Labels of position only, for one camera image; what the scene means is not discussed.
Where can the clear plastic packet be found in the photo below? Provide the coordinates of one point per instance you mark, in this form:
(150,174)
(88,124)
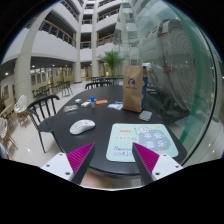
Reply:
(116,106)

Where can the transparent wrapped packet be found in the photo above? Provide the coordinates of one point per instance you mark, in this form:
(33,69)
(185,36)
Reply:
(70,108)

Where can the white lattice chair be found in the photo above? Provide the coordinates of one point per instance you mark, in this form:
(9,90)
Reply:
(20,108)

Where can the grey square pouch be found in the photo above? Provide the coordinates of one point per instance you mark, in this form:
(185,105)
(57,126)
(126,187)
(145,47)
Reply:
(145,115)

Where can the black slatted chair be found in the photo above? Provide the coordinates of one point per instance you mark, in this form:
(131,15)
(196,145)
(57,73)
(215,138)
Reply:
(42,113)

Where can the small grey box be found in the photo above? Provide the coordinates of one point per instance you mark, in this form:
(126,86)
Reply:
(78,101)

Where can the small blue capped bottle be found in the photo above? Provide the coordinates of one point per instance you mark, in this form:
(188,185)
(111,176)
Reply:
(92,101)

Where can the brown paper bag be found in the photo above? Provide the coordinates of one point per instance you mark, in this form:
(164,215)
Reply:
(132,88)

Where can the green potted palm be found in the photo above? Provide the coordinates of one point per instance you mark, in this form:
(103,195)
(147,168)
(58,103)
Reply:
(112,59)

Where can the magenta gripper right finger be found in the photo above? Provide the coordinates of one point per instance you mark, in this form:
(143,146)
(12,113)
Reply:
(145,160)

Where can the orange flat card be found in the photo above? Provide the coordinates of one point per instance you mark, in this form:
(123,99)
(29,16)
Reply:
(101,102)

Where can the white computer mouse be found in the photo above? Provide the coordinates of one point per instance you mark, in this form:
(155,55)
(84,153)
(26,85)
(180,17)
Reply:
(81,126)

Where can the blue item behind bag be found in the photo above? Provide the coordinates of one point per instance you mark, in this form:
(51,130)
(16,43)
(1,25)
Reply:
(145,80)

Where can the white chair at left edge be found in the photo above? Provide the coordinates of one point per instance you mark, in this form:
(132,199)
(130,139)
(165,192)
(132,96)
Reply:
(5,134)

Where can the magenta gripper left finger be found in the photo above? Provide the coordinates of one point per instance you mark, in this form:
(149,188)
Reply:
(79,161)

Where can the black chair behind table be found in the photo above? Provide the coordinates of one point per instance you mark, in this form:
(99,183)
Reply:
(92,85)

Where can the small white box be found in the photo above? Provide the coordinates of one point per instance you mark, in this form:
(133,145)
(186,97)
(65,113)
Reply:
(85,104)

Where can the light green mouse pad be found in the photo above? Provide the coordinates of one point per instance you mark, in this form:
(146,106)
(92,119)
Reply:
(152,136)

